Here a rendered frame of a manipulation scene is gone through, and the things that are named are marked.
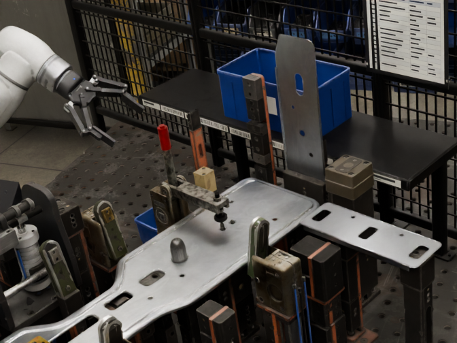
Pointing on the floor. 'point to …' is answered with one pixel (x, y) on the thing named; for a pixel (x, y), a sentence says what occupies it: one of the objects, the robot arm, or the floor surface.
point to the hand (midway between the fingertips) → (125, 124)
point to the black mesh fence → (200, 33)
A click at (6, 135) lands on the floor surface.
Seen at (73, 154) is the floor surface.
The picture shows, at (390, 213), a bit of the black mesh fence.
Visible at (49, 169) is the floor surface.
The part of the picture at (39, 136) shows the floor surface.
